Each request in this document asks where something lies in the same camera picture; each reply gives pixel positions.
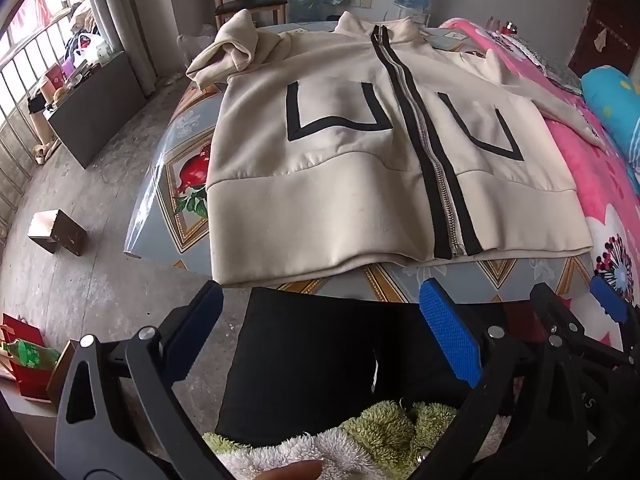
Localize cardboard box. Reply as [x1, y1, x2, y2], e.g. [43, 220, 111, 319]
[27, 209, 87, 257]

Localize brown paper bag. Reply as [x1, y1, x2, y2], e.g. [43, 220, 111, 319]
[46, 339, 81, 413]

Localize person's left hand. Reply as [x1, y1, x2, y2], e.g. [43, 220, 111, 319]
[260, 460, 324, 480]

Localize clear plastic bag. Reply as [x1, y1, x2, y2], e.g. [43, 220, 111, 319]
[177, 24, 217, 68]

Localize blue plush pillow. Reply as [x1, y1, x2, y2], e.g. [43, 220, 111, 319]
[580, 65, 640, 191]

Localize pink floral blanket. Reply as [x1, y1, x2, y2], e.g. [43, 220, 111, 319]
[437, 17, 640, 356]

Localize red paper bag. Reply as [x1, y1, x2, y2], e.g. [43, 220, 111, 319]
[0, 312, 53, 403]

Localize metal window railing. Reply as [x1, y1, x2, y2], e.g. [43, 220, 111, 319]
[0, 15, 88, 241]

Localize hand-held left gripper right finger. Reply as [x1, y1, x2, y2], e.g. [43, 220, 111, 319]
[410, 277, 590, 480]

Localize green plastic bottle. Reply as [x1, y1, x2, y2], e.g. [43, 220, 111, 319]
[4, 338, 62, 372]

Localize white water dispenser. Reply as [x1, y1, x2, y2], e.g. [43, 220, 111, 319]
[397, 7, 431, 28]

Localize grey cabinet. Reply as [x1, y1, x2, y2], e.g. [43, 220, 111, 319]
[42, 50, 148, 168]

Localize fruit print table cover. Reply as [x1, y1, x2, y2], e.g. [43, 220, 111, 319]
[122, 20, 593, 307]

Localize white plastic bag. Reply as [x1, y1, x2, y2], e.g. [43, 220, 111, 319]
[65, 32, 108, 68]

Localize grey lace-edged cloth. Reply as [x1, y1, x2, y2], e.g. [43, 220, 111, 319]
[500, 35, 583, 96]

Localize brown door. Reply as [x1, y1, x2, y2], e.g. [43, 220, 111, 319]
[567, 0, 632, 79]

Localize person's black pants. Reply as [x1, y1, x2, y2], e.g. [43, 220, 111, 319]
[215, 287, 508, 448]

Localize beige zip jacket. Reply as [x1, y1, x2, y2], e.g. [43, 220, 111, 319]
[186, 9, 608, 290]

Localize grey curtain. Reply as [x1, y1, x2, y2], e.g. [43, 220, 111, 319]
[82, 0, 158, 97]

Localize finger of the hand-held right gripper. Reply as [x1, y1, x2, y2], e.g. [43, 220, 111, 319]
[589, 275, 640, 357]
[530, 282, 585, 339]

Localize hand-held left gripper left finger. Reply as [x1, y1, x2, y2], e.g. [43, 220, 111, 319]
[54, 280, 236, 480]

